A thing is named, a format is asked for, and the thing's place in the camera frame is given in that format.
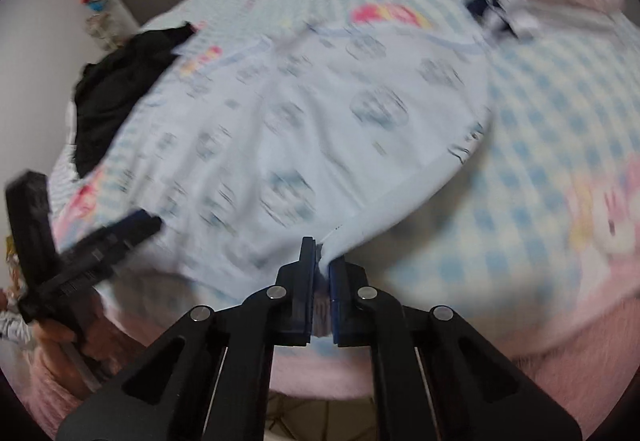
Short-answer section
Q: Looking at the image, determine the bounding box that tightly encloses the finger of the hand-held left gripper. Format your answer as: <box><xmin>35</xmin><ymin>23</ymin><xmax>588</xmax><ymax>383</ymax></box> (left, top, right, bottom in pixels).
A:
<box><xmin>57</xmin><ymin>208</ymin><xmax>163</xmax><ymax>267</ymax></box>

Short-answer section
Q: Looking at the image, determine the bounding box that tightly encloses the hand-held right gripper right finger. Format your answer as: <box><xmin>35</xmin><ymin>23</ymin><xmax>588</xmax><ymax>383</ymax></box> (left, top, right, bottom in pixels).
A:
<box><xmin>327</xmin><ymin>257</ymin><xmax>583</xmax><ymax>441</ymax></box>

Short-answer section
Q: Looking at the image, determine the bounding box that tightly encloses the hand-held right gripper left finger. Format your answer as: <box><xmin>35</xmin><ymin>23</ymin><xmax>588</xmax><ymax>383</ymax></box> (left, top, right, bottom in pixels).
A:
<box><xmin>57</xmin><ymin>236</ymin><xmax>318</xmax><ymax>441</ymax></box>

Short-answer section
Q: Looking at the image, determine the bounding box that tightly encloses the light blue printed pajama garment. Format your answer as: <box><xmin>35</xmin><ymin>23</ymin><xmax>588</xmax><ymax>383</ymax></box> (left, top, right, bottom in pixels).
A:
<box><xmin>97</xmin><ymin>24</ymin><xmax>493</xmax><ymax>302</ymax></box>

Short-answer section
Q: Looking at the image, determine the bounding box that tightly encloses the person's left hand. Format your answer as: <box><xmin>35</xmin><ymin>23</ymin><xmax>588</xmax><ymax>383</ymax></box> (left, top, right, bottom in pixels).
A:
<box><xmin>35</xmin><ymin>293</ymin><xmax>116</xmax><ymax>392</ymax></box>

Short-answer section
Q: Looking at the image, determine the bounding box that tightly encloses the black garment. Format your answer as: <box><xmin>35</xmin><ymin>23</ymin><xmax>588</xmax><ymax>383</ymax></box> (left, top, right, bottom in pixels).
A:
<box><xmin>67</xmin><ymin>24</ymin><xmax>196</xmax><ymax>177</ymax></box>

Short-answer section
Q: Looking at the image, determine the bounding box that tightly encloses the white shelf rack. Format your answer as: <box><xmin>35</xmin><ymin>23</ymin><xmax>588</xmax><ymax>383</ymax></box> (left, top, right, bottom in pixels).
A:
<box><xmin>85</xmin><ymin>11</ymin><xmax>126</xmax><ymax>52</ymax></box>

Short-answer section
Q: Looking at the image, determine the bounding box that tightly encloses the checked cartoon printed blanket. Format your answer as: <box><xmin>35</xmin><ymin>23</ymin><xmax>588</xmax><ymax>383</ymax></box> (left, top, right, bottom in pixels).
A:
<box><xmin>50</xmin><ymin>0</ymin><xmax>640</xmax><ymax>402</ymax></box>

